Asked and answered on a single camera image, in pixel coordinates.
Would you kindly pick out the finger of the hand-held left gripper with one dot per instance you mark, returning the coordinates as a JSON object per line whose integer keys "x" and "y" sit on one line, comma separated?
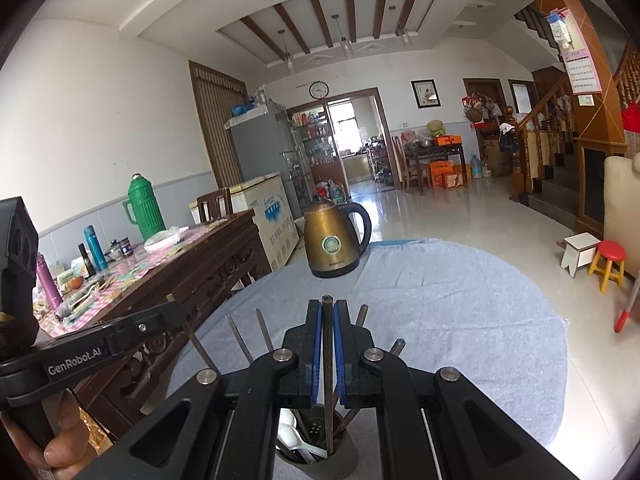
{"x": 150, "y": 322}

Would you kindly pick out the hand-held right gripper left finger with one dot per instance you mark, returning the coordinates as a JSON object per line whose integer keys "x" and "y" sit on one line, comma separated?
{"x": 315, "y": 340}

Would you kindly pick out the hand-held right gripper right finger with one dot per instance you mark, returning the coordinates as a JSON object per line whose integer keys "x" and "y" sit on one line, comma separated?
{"x": 339, "y": 340}

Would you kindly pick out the grey utensil holder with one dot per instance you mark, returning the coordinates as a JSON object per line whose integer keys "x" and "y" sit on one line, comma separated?
{"x": 320, "y": 467}

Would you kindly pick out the person's left hand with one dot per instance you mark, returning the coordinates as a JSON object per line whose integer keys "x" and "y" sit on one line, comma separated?
{"x": 60, "y": 460}

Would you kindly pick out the pink water bottle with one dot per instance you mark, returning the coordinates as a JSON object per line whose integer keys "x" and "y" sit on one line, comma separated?
{"x": 48, "y": 282}

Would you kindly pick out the pink patterned table cover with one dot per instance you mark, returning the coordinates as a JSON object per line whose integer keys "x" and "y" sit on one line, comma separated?
{"x": 130, "y": 270}

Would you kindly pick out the dark glass bottle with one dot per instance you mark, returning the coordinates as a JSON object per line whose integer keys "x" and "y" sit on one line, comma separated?
{"x": 86, "y": 262}

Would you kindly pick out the carved wooden sideboard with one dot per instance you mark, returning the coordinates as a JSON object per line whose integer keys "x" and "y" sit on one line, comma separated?
{"x": 200, "y": 270}

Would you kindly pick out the small dark jar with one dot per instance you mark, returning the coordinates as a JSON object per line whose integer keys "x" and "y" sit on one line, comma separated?
{"x": 122, "y": 249}

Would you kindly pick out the blue water bottle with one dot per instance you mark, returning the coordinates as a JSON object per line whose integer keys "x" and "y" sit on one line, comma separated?
{"x": 95, "y": 250}

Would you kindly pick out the white plastic bowl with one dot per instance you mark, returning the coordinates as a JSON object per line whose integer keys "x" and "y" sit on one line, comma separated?
{"x": 162, "y": 241}

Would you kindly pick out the white plastic spoon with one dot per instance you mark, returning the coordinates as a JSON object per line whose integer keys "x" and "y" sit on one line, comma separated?
{"x": 295, "y": 444}
{"x": 288, "y": 420}

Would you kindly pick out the gold electric kettle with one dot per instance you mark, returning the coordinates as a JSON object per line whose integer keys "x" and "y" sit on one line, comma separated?
{"x": 330, "y": 240}

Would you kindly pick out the green thermos flask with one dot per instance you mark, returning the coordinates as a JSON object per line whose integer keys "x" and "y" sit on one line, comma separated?
{"x": 145, "y": 210}

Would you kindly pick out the light blue tablecloth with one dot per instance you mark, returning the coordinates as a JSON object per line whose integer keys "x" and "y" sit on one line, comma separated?
{"x": 450, "y": 310}

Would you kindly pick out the white chest freezer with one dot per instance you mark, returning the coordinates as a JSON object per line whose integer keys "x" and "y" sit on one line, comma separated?
{"x": 270, "y": 220}

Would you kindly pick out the wooden chair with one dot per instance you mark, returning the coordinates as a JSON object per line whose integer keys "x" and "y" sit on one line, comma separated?
{"x": 214, "y": 205}

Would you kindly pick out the large orange box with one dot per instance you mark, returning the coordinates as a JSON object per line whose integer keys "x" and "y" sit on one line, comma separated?
{"x": 447, "y": 175}

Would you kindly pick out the grey refrigerator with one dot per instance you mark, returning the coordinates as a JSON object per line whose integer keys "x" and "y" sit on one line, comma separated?
{"x": 260, "y": 150}

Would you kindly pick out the dark wooden dining table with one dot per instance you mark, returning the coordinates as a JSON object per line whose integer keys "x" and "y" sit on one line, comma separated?
{"x": 425, "y": 152}

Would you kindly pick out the clear water jug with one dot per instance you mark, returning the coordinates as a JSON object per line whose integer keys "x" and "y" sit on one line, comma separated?
{"x": 476, "y": 167}

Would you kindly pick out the flat orange box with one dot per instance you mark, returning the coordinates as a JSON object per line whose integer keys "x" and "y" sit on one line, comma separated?
{"x": 447, "y": 140}

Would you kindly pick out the blue bag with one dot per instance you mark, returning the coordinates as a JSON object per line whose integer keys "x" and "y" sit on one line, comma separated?
{"x": 243, "y": 110}

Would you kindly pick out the white wooden stool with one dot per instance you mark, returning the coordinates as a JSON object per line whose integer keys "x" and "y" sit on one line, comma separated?
{"x": 580, "y": 245}

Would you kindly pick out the wooden staircase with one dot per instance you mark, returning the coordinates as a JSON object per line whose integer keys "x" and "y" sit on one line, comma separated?
{"x": 555, "y": 180}

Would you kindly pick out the glass pendant lamp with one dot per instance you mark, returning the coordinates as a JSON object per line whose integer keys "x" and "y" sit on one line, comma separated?
{"x": 289, "y": 57}
{"x": 346, "y": 47}
{"x": 404, "y": 35}

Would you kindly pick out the red and yellow stool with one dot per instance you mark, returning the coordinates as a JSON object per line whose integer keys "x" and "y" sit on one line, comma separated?
{"x": 611, "y": 251}

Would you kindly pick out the red and white mop stick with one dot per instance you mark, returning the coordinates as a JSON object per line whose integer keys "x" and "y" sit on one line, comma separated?
{"x": 625, "y": 315}

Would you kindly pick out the cream armchair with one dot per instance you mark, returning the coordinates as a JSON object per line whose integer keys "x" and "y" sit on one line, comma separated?
{"x": 620, "y": 210}

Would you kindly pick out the round wall clock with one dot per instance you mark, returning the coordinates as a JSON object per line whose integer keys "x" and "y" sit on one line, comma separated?
{"x": 318, "y": 90}

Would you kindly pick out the framed wall picture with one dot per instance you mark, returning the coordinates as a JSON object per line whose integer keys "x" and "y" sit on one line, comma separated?
{"x": 426, "y": 94}

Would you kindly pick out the pink wall calendar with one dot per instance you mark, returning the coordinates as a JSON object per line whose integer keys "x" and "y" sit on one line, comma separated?
{"x": 581, "y": 72}

